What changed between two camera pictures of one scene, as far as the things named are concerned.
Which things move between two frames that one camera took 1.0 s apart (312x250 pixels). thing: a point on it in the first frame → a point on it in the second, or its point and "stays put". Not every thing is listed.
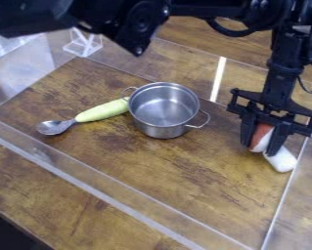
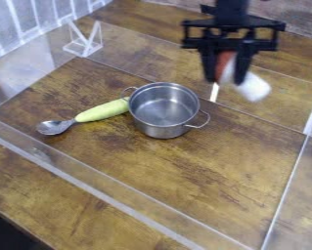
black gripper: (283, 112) → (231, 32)
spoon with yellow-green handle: (51, 126) stays put
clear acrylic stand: (82, 45) stays put
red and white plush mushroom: (281, 160) → (255, 88)
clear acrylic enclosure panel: (56, 201) stays put
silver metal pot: (165, 107) stays put
